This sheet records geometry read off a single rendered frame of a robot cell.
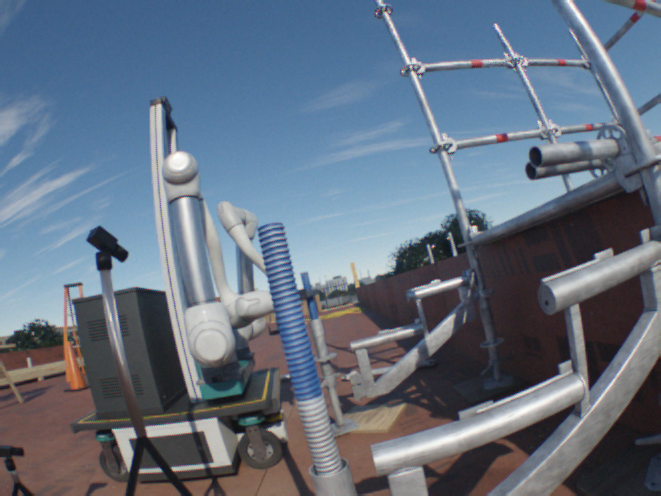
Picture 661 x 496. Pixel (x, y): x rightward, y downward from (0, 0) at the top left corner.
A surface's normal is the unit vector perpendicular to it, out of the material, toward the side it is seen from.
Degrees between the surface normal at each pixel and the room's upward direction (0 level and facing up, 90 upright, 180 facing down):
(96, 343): 90
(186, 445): 90
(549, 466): 90
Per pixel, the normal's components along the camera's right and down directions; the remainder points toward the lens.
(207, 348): 0.36, -0.11
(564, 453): -0.03, -0.13
